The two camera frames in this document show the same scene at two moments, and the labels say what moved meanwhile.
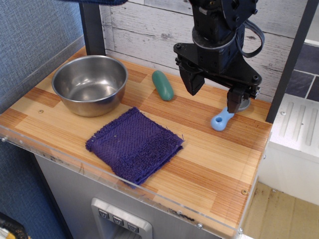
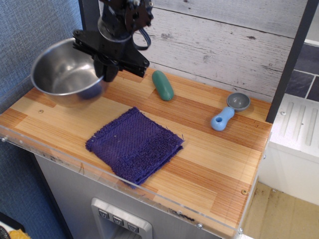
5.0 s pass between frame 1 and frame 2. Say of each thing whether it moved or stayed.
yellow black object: stayed
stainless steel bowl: moved
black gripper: moved
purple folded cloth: stayed
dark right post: stayed
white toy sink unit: stayed
